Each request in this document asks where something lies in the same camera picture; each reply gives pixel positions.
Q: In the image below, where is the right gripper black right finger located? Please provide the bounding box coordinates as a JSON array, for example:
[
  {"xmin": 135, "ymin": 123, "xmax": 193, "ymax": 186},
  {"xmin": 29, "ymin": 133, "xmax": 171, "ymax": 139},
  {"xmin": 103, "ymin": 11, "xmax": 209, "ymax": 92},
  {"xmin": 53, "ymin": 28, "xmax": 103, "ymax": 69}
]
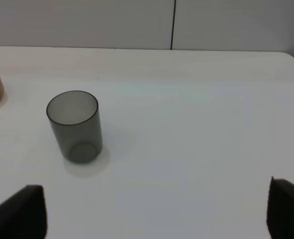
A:
[{"xmin": 266, "ymin": 178, "xmax": 294, "ymax": 239}]

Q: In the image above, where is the grey translucent plastic cup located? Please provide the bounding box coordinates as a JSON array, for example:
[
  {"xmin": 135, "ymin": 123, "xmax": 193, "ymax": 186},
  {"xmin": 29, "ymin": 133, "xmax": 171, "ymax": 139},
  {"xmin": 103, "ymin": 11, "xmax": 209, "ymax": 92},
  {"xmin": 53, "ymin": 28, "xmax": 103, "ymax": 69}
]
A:
[{"xmin": 46, "ymin": 91, "xmax": 103, "ymax": 164}]

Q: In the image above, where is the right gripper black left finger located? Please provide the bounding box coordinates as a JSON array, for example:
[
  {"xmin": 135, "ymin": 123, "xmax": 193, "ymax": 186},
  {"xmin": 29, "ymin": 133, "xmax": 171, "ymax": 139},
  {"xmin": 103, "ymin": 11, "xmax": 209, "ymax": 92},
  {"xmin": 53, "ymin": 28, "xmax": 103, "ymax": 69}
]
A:
[{"xmin": 0, "ymin": 185, "xmax": 47, "ymax": 239}]

